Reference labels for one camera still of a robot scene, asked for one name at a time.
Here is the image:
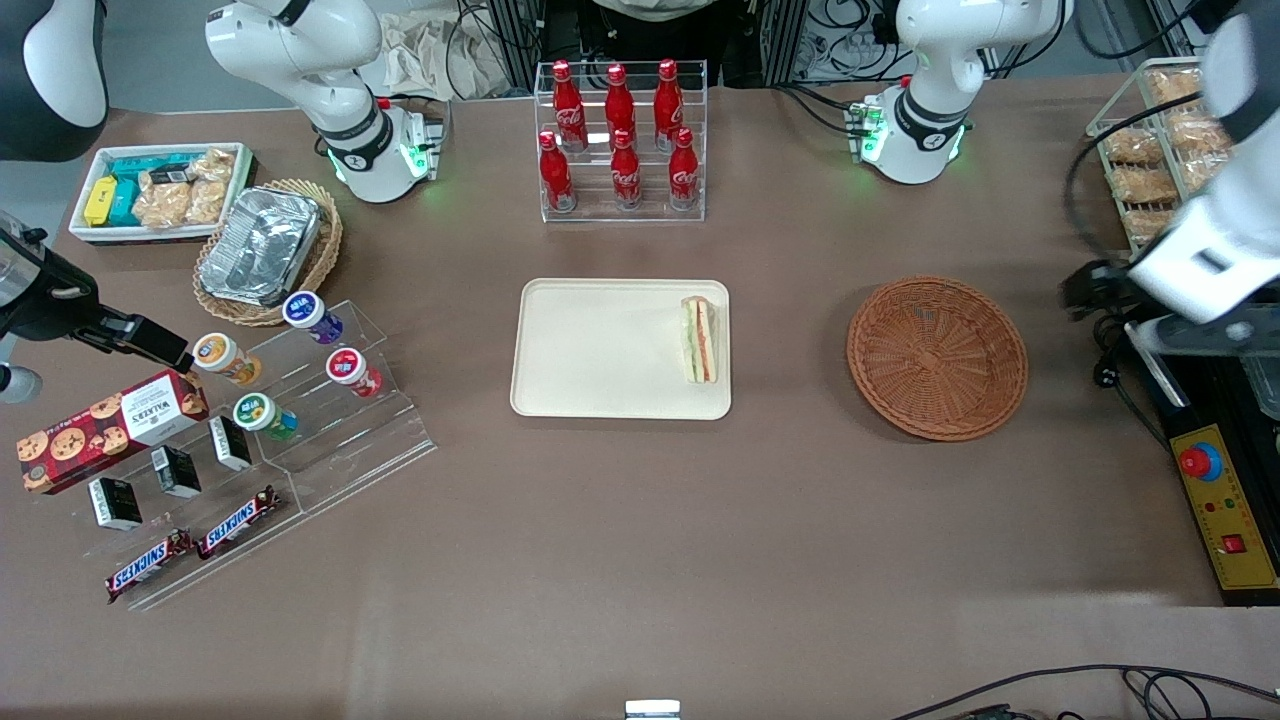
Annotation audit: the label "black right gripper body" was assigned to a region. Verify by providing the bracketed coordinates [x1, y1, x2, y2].
[0, 232, 103, 343]

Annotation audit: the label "triangular sandwich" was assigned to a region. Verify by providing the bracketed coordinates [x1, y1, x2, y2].
[681, 296, 720, 385]

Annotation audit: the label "light oval wicker basket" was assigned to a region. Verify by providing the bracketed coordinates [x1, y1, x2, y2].
[193, 179, 344, 328]

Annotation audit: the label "brown round wicker basket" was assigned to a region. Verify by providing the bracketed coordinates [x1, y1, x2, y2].
[846, 276, 1030, 443]

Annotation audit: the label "cream plastic tray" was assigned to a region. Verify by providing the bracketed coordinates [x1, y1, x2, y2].
[510, 278, 733, 421]

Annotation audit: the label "orange lid yogurt cup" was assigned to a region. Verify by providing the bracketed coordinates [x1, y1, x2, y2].
[192, 333, 263, 387]

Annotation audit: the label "red cookie box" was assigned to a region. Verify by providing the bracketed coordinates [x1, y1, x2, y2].
[16, 370, 211, 496]

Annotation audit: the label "green lid yogurt cup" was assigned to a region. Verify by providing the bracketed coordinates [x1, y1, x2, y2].
[233, 393, 299, 442]

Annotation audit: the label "small black carton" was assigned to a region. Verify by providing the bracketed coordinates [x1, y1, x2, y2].
[208, 415, 253, 472]
[88, 477, 143, 531]
[150, 445, 202, 499]

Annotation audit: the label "yellow small box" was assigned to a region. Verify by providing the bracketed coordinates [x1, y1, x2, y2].
[83, 176, 120, 228]

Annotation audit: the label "red emergency stop button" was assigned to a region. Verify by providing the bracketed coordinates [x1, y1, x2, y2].
[1178, 441, 1226, 484]

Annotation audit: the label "black machine with yellow panel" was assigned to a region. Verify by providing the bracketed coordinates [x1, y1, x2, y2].
[1120, 320, 1280, 608]

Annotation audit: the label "aluminium foil container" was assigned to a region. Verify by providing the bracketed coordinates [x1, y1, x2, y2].
[198, 187, 323, 308]

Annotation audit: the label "white rectangular bin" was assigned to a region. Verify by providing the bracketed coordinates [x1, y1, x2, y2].
[68, 143, 257, 247]

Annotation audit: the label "purple lid yogurt cup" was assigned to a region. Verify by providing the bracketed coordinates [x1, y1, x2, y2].
[282, 291, 344, 346]

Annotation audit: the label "red lid yogurt cup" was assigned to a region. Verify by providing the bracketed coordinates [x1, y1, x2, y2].
[325, 348, 384, 399]

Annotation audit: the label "snickers chocolate bar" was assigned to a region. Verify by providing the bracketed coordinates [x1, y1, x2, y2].
[196, 486, 281, 560]
[105, 530, 193, 604]

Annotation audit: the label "clear acrylic stepped display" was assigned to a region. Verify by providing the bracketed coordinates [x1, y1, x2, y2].
[85, 298, 438, 612]

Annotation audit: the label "beige cloth bag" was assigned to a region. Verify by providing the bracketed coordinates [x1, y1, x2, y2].
[378, 12, 513, 101]

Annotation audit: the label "red cola bottle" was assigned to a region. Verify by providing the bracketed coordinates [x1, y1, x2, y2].
[610, 129, 643, 212]
[539, 131, 577, 214]
[668, 127, 701, 212]
[604, 64, 638, 151]
[552, 60, 589, 154]
[654, 59, 687, 152]

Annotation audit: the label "clear acrylic bottle rack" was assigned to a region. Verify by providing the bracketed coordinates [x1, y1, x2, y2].
[533, 60, 708, 224]

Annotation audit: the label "person in beige jacket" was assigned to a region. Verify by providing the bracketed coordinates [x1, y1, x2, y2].
[588, 0, 718, 22]

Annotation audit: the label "black power cable with plug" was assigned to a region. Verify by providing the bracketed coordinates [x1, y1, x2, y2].
[1090, 312, 1173, 471]

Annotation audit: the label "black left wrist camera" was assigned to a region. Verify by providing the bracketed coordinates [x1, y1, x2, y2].
[1059, 260, 1153, 322]

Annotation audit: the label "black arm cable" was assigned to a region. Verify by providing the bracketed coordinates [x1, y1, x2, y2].
[1062, 90, 1213, 273]

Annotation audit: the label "white wire rack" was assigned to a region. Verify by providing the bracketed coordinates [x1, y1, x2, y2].
[1085, 55, 1241, 263]

